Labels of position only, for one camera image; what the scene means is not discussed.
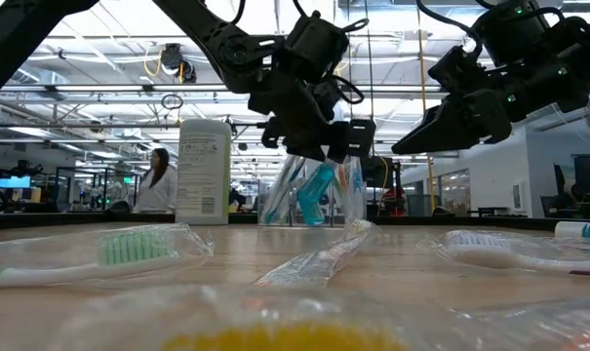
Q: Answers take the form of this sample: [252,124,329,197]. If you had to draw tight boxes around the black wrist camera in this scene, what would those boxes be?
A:
[280,10,350,85]
[427,45,484,95]

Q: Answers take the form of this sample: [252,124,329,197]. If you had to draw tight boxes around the white wipes canister green label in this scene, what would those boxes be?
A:
[175,118,233,227]

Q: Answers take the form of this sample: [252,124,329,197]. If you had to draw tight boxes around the pale toothbrush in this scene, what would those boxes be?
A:
[254,217,379,289]

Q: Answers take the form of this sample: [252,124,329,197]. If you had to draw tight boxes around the lit blue computer monitor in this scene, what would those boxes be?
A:
[0,175,33,191]

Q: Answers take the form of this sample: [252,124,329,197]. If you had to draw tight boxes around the black red machine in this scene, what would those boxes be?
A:
[361,155,408,218]

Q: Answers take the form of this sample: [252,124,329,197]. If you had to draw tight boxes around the green toothbrush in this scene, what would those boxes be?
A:
[0,221,216,290]

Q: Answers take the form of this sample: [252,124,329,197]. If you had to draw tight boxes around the black ceiling cable reel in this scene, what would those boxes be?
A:
[159,42,198,84]

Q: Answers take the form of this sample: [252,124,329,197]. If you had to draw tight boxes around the person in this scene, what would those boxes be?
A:
[135,147,179,215]

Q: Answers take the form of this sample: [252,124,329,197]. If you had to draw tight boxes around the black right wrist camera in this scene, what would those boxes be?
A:
[427,45,484,95]

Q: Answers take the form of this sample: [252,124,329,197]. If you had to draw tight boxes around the yellow orange toothbrush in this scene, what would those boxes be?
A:
[55,284,471,351]

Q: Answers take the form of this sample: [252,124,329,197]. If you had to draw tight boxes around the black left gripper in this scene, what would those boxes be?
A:
[248,80,377,165]

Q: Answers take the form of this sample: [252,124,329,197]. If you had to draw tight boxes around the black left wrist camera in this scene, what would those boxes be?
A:
[280,10,350,85]

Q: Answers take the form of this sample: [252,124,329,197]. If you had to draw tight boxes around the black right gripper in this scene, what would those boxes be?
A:
[391,87,515,156]

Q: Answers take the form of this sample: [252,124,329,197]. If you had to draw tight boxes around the blue white toothbrush in wrapper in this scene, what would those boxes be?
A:
[258,154,306,227]

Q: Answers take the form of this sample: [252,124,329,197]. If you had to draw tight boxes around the white red toothbrush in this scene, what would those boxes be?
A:
[417,228,590,278]

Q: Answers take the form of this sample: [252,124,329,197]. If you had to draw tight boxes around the clear acrylic organizer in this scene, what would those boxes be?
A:
[256,154,370,228]

